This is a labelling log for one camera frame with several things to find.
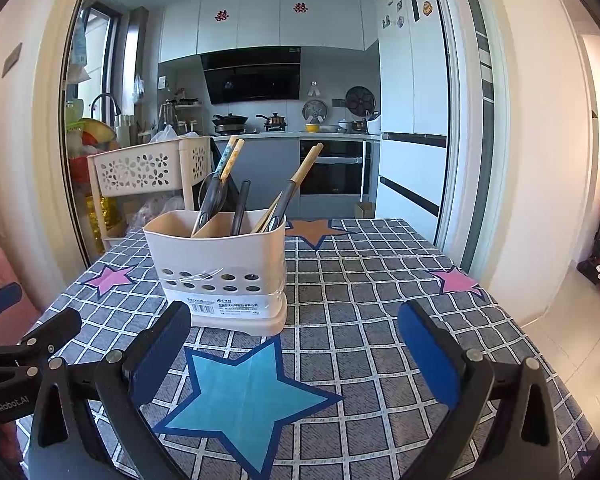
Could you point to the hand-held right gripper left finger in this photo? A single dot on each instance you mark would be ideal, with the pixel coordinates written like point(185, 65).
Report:
point(157, 355)

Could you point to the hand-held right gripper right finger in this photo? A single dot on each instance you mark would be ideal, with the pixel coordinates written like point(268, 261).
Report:
point(430, 355)

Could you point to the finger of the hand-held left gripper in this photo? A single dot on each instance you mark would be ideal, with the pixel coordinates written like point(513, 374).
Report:
point(2, 297)
point(55, 330)

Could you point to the white plastic utensil holder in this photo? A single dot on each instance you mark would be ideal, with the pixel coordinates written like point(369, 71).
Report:
point(220, 260)

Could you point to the pink cardboard box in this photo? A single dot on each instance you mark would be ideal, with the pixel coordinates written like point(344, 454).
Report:
point(0, 270)

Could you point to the grey checked star tablecloth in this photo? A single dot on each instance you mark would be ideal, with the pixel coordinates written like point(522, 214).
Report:
point(360, 285)

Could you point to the small cardboard box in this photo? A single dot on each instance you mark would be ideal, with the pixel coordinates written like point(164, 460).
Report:
point(365, 210)

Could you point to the beige perforated plastic cart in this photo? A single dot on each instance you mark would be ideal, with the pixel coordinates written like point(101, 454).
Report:
point(135, 170)

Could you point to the black built-in oven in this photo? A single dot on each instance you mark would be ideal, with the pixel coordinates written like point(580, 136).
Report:
point(330, 175)

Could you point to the white plastic bag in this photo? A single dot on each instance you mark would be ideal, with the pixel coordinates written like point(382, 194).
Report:
point(165, 134)

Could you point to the curved kitchen faucet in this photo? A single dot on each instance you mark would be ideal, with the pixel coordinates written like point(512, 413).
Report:
point(105, 97)

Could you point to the black wok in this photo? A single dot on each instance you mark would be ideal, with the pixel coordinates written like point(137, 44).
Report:
point(230, 122)

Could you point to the steel cooking pot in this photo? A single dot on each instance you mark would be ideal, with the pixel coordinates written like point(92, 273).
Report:
point(272, 121)

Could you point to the round black pan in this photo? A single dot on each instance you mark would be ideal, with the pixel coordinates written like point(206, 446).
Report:
point(360, 101)

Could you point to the round metal rack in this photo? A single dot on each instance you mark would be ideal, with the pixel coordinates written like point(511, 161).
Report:
point(315, 111)

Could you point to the white refrigerator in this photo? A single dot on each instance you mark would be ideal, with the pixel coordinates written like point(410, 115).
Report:
point(410, 85)

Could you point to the black range hood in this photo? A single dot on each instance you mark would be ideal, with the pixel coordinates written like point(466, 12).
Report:
point(252, 77)

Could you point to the red paper decal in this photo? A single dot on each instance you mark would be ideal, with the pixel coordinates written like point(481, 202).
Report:
point(222, 15)
point(300, 8)

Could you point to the white upper kitchen cabinets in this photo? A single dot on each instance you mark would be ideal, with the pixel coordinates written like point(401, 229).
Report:
point(260, 22)

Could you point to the grey wall switch plate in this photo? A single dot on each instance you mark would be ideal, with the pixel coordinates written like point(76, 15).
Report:
point(12, 60)

